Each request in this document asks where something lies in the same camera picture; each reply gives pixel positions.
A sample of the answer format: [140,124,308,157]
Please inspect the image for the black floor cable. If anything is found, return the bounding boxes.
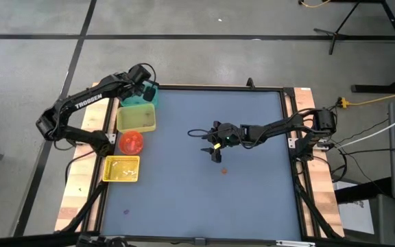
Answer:
[337,147,395,156]

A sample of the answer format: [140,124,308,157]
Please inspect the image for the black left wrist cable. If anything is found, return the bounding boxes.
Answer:
[139,62,160,87]

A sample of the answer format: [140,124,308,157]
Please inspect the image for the lime green plastic bin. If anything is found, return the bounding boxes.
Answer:
[116,103,157,134]

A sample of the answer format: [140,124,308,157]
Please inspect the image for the yellow mesh basket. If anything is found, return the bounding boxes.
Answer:
[101,155,141,183]

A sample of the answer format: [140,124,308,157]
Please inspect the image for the silver aluminium bar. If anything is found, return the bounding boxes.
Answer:
[275,240,315,247]

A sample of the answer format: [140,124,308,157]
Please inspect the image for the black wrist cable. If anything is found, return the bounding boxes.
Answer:
[139,62,160,87]
[187,128,215,139]

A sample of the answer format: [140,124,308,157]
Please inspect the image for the black desk frame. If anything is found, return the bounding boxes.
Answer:
[331,0,395,94]

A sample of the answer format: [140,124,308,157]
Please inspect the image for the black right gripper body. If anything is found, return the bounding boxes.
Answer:
[210,123,242,149]

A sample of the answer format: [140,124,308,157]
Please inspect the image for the teal plastic bin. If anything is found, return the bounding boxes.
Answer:
[120,80,160,108]

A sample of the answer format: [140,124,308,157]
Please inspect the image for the orange plastic bowl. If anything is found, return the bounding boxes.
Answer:
[118,130,145,156]

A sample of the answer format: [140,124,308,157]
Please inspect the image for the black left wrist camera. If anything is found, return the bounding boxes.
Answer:
[143,86,157,102]

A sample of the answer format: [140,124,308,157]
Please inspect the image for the grey storage box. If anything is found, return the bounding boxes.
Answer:
[334,181,376,235]

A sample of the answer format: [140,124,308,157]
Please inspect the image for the yellow extension cord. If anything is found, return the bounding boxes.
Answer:
[337,87,395,109]

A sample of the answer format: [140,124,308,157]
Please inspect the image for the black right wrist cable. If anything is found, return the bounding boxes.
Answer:
[187,128,215,139]

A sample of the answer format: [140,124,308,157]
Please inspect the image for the yellow cable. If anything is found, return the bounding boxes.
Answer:
[299,0,332,9]

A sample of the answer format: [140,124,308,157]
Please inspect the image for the black tripod stand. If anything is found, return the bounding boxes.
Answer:
[313,0,361,56]

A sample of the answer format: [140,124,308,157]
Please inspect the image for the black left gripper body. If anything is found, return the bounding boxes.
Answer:
[121,82,147,100]

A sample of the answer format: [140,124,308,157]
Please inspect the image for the blue table mat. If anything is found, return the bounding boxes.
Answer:
[100,89,303,241]

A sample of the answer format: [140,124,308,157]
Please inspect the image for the white cable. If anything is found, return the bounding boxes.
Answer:
[334,108,395,149]

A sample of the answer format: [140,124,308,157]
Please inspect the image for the black table frame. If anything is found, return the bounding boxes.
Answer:
[55,77,346,247]

